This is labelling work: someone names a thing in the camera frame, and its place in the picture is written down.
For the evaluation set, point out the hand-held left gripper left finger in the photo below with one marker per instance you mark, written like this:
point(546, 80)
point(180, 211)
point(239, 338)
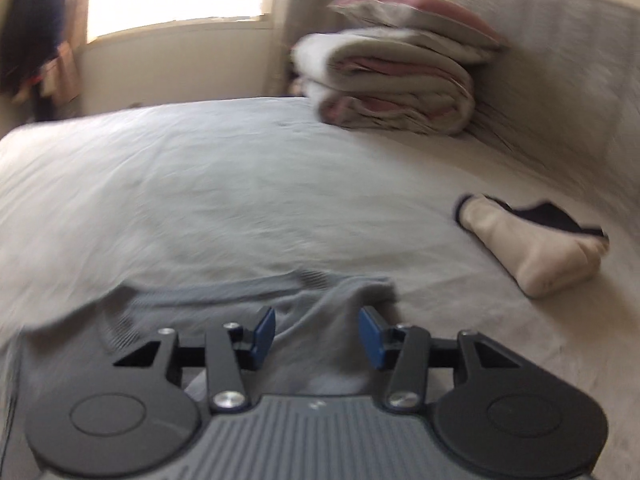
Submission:
point(265, 332)

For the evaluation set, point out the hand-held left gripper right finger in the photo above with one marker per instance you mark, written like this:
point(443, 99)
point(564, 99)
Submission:
point(372, 340)

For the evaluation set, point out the grey knitted sweater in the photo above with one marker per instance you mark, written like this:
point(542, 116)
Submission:
point(310, 320)

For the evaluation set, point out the bed with grey sheet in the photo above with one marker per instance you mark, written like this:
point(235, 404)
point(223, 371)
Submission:
point(225, 185)

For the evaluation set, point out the folded cream and navy garment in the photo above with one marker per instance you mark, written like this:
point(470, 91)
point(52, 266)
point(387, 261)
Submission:
point(530, 255)

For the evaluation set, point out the folded grey and pink quilt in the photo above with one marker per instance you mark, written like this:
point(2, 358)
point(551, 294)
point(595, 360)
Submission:
point(390, 85)

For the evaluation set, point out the grey quilted headboard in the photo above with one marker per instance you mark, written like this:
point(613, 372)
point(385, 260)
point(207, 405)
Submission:
point(565, 85)

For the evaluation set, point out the grey curtain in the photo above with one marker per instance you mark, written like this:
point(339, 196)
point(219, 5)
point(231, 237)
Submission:
point(292, 10)

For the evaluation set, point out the hanging pink garment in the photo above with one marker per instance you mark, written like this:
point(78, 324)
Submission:
point(62, 75)

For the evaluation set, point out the grey and pink pillow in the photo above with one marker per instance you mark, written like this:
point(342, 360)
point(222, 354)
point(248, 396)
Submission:
point(420, 15)

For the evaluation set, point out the hanging dark jacket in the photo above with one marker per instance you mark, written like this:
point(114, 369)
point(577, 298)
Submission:
point(30, 20)

